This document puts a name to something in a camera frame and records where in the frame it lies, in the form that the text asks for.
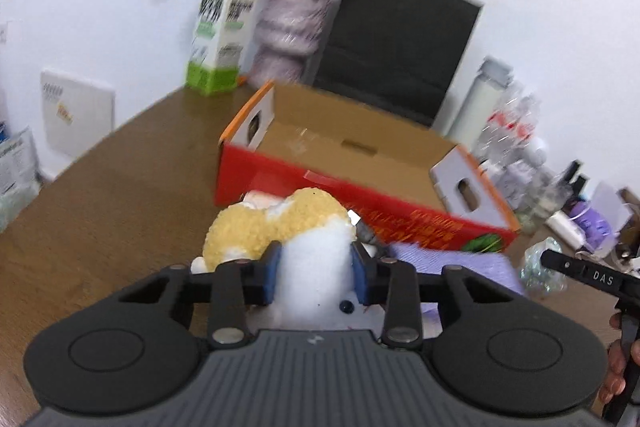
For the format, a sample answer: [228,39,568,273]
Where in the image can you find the yellow white plush toy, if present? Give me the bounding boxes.
[191,187,384,335]

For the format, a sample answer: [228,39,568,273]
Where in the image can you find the bubble wrap bundle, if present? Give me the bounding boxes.
[518,236,567,296]

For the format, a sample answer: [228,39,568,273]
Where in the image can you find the purple cloth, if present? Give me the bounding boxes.
[387,241,526,316]

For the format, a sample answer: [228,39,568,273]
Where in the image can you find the person's right hand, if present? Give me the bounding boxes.
[598,340,627,404]

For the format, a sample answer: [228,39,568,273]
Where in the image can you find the purple package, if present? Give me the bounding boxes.
[568,199,615,256]

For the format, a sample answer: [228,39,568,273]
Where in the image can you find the red orange cardboard box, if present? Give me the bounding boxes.
[214,82,520,253]

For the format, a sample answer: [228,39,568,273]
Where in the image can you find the white power strip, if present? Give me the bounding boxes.
[546,211,587,251]

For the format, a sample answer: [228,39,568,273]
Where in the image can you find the black cosmetic bottles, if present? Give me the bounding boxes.
[560,159,588,202]

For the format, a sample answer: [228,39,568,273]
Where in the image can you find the clear drinking glass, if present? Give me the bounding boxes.
[515,169,567,235]

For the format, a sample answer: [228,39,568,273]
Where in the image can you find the plastic water bottle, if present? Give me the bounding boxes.
[472,81,541,167]

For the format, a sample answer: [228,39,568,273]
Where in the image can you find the white thermos bottle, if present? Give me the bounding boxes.
[447,56,512,150]

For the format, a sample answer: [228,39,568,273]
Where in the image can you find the white flat box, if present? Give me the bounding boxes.
[40,69,115,159]

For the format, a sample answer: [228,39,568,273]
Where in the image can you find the black paper bag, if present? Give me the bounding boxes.
[312,0,482,127]

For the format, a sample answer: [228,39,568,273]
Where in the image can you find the pink ceramic vase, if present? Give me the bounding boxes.
[248,0,332,88]

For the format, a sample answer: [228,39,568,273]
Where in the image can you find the white green milk carton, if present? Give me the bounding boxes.
[186,0,258,96]

